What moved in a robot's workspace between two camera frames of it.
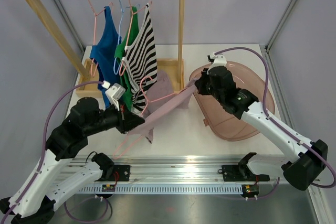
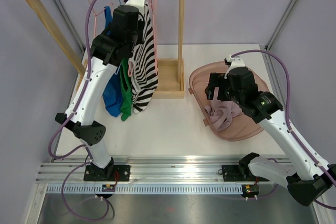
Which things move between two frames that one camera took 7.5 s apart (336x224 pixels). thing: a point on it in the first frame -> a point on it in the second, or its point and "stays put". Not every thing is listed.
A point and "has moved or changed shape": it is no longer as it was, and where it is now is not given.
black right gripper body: (205, 87) -> (217, 80)
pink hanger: (133, 13) has moved or changed shape
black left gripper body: (113, 118) -> (137, 36)
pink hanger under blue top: (95, 17) stays put
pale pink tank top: (159, 95) -> (221, 112)
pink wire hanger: (147, 101) -> (154, 11)
